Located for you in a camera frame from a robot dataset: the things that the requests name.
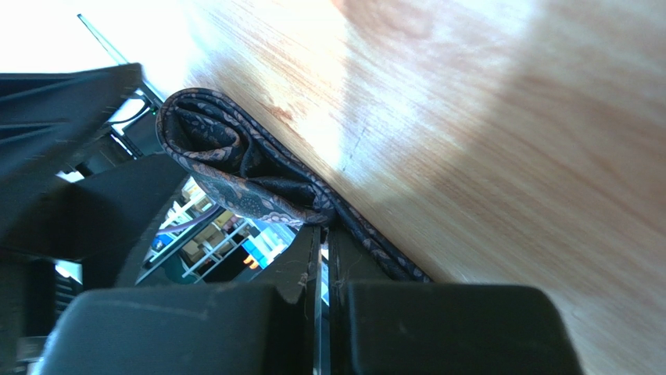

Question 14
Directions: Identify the dark paisley tie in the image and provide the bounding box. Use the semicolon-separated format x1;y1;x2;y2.
156;87;431;282

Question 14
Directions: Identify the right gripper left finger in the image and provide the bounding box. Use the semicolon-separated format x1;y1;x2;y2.
256;226;322;374

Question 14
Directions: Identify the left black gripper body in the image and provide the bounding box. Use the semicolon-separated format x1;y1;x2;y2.
1;63;187;288

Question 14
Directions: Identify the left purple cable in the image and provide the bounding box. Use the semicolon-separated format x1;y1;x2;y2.
156;205;222;235

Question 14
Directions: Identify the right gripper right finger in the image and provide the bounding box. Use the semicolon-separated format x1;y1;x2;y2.
328;226;391;374

